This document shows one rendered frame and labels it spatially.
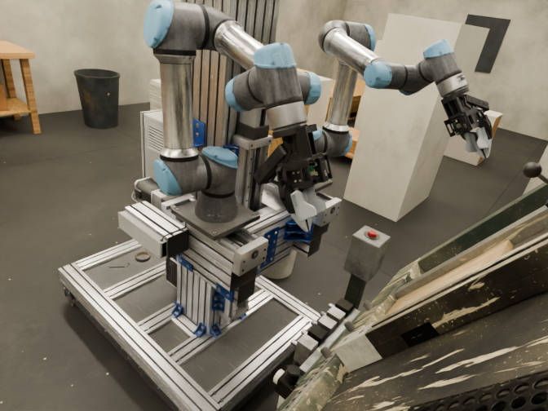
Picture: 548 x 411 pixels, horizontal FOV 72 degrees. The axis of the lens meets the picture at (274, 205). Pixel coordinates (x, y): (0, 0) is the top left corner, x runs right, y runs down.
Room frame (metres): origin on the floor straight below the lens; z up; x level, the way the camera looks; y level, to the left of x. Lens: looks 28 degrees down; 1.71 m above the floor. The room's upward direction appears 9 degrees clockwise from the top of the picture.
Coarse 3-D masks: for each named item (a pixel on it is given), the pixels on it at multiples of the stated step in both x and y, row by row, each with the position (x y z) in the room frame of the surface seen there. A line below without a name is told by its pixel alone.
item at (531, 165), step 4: (528, 164) 0.88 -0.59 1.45; (532, 164) 0.87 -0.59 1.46; (536, 164) 0.87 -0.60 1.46; (524, 168) 0.88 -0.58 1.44; (528, 168) 0.87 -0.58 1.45; (532, 168) 0.87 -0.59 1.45; (536, 168) 0.86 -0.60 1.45; (540, 168) 0.87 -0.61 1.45; (524, 172) 0.88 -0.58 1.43; (528, 172) 0.87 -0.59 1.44; (532, 172) 0.86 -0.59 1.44; (536, 172) 0.86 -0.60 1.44; (540, 172) 0.86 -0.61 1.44; (528, 176) 0.87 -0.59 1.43; (532, 176) 0.86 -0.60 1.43; (536, 176) 0.86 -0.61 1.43; (540, 176) 0.87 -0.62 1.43; (544, 176) 0.88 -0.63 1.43; (544, 180) 0.87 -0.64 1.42
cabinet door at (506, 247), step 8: (496, 248) 0.88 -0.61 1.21; (504, 248) 0.84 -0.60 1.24; (480, 256) 0.90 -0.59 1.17; (488, 256) 0.85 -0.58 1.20; (496, 256) 0.82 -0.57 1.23; (464, 264) 0.92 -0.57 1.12; (472, 264) 0.87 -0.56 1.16; (480, 264) 0.84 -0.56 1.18; (448, 272) 0.94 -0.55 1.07; (456, 272) 0.89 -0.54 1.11; (464, 272) 0.86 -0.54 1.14; (440, 280) 0.91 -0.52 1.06; (448, 280) 0.88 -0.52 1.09; (424, 288) 0.94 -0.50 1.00; (432, 288) 0.90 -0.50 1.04; (408, 296) 0.96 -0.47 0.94; (416, 296) 0.92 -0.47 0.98; (400, 304) 0.93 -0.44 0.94
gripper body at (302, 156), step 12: (276, 132) 0.69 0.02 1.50; (288, 132) 0.68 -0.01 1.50; (300, 132) 0.68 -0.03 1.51; (312, 132) 0.69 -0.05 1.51; (288, 144) 0.70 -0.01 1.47; (300, 144) 0.68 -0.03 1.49; (312, 144) 0.68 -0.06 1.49; (288, 156) 0.70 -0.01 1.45; (300, 156) 0.68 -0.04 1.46; (312, 156) 0.67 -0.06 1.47; (324, 156) 0.70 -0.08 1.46; (288, 168) 0.67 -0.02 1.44; (300, 168) 0.65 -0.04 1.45; (312, 168) 0.66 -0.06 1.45; (324, 168) 0.68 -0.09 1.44; (288, 180) 0.67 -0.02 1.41; (300, 180) 0.66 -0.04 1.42; (312, 180) 0.65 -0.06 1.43; (324, 180) 0.67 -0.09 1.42
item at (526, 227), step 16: (544, 208) 0.88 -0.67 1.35; (512, 224) 0.92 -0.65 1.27; (528, 224) 0.87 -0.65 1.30; (544, 224) 0.86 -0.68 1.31; (496, 240) 0.90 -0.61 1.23; (512, 240) 0.88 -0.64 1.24; (464, 256) 0.93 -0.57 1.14; (432, 272) 0.97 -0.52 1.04; (400, 288) 1.03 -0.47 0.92; (416, 288) 0.98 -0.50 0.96
